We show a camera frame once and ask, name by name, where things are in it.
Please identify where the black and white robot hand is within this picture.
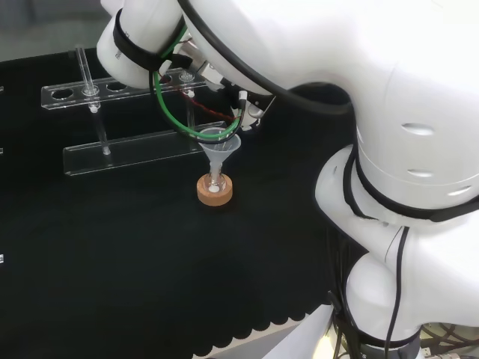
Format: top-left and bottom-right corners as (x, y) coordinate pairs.
(220, 80), (277, 132)

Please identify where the clear plastic funnel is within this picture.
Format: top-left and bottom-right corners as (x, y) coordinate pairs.
(196, 127), (242, 177)

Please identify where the small glass round-bottom flask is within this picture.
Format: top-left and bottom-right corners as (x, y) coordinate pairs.
(204, 164), (228, 194)

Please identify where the clear acrylic funnel stand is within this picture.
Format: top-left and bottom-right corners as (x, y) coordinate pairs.
(40, 46), (233, 177)

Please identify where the black bench cloth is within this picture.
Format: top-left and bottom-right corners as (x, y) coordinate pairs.
(0, 46), (367, 359)

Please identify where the thick black cable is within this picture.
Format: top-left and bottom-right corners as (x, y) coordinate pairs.
(175, 0), (355, 117)

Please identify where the green cable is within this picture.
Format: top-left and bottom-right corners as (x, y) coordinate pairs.
(148, 22), (243, 142)

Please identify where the cork ring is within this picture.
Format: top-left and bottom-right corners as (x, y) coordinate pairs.
(196, 174), (234, 206)

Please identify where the bundle of floor cables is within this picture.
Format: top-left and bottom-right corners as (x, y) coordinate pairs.
(418, 319), (479, 359)

